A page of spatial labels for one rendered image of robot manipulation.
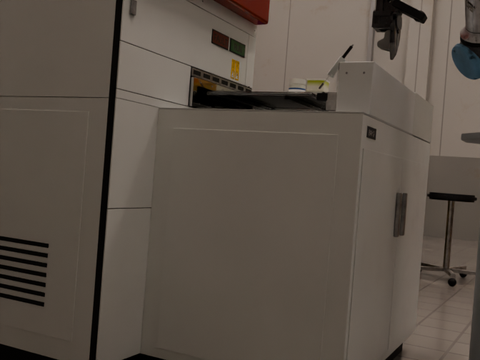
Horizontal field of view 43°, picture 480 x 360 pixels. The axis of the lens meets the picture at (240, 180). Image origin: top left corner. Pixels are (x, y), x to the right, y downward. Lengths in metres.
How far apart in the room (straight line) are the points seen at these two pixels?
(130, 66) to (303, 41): 7.90
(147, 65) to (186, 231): 0.49
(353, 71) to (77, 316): 1.01
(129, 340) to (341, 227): 0.71
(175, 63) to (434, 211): 7.04
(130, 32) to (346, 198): 0.74
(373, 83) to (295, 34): 8.01
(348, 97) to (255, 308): 0.62
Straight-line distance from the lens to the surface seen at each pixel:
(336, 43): 9.37
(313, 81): 2.42
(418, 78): 8.73
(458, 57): 1.89
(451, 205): 4.60
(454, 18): 9.00
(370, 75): 1.65
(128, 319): 1.84
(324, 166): 1.59
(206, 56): 2.09
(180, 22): 1.96
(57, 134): 1.81
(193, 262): 1.77
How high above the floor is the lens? 0.64
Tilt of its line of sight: 1 degrees down
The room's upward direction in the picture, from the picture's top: 4 degrees clockwise
